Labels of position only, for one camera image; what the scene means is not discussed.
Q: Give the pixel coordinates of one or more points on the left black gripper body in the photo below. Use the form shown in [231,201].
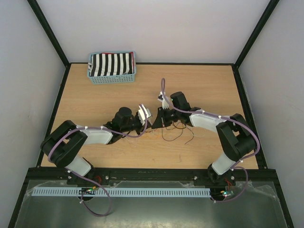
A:
[136,124]

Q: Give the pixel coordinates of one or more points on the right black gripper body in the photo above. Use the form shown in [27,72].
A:
[171,115]

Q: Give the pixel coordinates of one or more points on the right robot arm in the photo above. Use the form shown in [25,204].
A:
[236,138]

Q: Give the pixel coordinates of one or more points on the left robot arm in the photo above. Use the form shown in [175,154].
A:
[63,145]

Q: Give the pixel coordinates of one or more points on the light blue plastic basket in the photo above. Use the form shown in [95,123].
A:
[113,79]

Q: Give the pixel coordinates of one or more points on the black white striped cloth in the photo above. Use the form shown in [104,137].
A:
[96,64]

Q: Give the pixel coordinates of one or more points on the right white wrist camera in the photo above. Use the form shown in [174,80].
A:
[165,101]

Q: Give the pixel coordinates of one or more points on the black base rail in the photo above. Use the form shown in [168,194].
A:
[107,176]

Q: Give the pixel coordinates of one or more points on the black enclosure frame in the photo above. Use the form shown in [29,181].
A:
[263,173]

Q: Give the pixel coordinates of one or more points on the light blue slotted cable duct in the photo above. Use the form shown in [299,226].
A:
[122,192]

